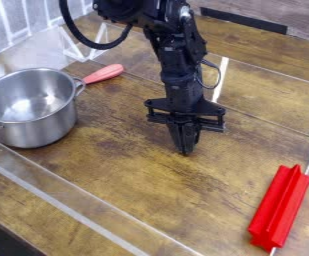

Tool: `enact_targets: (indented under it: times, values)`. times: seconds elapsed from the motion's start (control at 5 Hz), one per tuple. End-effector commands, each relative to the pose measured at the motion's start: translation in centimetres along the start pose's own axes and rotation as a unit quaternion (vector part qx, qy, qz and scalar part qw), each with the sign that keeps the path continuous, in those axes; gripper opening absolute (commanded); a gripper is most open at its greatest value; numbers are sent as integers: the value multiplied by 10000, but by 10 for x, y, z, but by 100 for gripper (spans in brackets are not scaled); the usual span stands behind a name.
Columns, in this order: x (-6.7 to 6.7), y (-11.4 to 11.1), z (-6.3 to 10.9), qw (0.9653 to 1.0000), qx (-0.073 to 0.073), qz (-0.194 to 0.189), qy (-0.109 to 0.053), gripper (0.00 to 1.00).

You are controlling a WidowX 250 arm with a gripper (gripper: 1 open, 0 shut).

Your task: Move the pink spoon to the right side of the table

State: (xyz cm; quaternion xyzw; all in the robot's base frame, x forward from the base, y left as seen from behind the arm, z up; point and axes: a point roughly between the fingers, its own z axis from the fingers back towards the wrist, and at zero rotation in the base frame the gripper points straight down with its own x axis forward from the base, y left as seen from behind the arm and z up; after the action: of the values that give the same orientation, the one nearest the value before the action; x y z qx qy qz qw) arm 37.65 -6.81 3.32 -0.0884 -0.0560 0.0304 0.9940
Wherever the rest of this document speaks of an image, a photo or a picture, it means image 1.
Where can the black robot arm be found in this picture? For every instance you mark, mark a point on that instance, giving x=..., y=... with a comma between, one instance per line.
x=171, y=29

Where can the clear acrylic triangle stand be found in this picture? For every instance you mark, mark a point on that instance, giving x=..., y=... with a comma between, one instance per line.
x=76, y=51

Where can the red plastic bracket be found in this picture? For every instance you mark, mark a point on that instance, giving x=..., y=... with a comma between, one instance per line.
x=276, y=213

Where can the silver metal pot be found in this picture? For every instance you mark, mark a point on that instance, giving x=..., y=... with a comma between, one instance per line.
x=38, y=111

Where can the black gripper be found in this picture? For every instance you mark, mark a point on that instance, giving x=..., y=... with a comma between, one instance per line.
x=207, y=117

